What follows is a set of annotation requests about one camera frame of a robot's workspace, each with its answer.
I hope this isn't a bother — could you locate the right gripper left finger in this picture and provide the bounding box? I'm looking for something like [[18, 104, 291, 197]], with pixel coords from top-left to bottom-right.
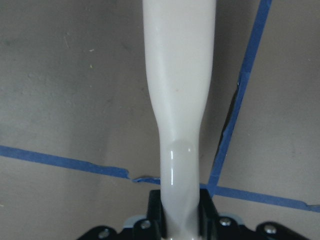
[[79, 190, 167, 240]]

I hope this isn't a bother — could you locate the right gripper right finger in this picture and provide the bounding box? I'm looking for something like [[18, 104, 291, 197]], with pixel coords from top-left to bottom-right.
[[198, 189, 307, 240]]

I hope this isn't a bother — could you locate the beige hand brush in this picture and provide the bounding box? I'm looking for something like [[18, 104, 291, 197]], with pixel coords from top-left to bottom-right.
[[142, 0, 216, 240]]

